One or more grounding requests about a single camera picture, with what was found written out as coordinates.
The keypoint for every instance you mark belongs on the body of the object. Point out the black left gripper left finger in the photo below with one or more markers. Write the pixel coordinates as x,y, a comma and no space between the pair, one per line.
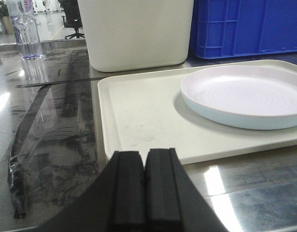
115,201

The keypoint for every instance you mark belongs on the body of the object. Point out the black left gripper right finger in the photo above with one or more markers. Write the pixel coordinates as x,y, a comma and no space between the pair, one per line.
173,203

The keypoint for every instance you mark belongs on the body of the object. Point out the light blue plate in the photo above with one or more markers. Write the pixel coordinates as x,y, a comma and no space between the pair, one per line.
241,121

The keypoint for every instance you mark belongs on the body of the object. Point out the pink plate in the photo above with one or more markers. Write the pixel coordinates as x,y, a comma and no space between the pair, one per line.
243,90

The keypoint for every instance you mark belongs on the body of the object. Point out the beige serving tray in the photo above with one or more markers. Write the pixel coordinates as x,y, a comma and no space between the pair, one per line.
146,110

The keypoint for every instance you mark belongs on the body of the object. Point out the cream plastic basket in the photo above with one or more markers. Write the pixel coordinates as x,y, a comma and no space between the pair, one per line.
124,35

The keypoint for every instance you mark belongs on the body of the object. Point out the large blue crate bottom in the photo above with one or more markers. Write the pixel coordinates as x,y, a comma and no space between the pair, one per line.
236,28

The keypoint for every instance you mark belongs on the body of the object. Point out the black office chair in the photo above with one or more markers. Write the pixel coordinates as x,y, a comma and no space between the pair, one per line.
72,18

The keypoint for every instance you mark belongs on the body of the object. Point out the clear water bottle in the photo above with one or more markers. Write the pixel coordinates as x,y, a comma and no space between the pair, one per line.
25,29

